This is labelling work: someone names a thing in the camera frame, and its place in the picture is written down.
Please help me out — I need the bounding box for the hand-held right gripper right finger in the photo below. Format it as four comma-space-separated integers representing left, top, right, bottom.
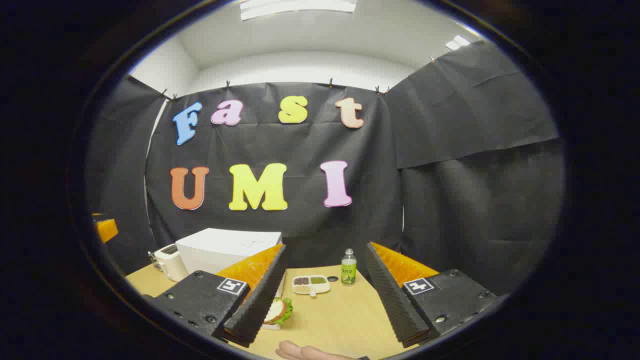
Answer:
365, 241, 502, 349

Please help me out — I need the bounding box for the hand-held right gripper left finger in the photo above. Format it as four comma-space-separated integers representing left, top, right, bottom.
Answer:
144, 243, 289, 349

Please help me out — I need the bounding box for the sandwich with lettuce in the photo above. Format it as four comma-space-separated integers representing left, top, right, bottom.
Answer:
263, 297, 294, 328

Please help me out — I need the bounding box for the white microwave oven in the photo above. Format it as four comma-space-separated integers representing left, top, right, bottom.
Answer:
175, 227, 284, 275

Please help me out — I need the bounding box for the green drink bottle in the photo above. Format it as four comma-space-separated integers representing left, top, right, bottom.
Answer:
341, 248, 358, 286

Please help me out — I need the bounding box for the white divided grain dish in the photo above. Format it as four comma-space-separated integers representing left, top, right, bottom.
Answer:
292, 274, 332, 299

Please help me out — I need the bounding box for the small white toaster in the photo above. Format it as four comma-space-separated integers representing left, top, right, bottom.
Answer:
153, 243, 190, 282

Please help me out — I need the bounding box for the long ceiling light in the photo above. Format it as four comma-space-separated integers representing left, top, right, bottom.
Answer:
239, 0, 359, 21

